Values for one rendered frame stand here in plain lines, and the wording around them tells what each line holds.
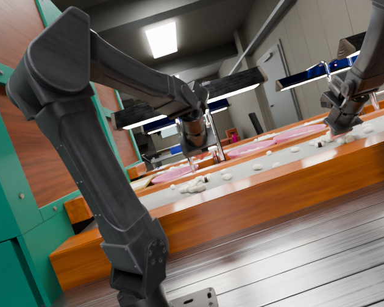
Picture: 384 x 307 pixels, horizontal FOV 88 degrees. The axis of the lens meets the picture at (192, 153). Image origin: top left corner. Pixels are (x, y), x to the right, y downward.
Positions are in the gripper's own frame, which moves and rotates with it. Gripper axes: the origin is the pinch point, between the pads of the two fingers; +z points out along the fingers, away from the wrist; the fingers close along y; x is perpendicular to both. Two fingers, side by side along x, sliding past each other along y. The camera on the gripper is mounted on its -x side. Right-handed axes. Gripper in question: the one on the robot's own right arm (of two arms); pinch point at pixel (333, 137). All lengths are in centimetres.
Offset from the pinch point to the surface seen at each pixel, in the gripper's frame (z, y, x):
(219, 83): -17.8, 33.6, -28.6
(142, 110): -18, 65, -27
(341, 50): -13.9, -19.2, -29.3
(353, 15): 62, -180, -176
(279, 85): 25, -19, -63
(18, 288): -21, 99, 22
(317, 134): 12.7, -5.8, -10.7
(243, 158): 12.2, 30.7, -10.7
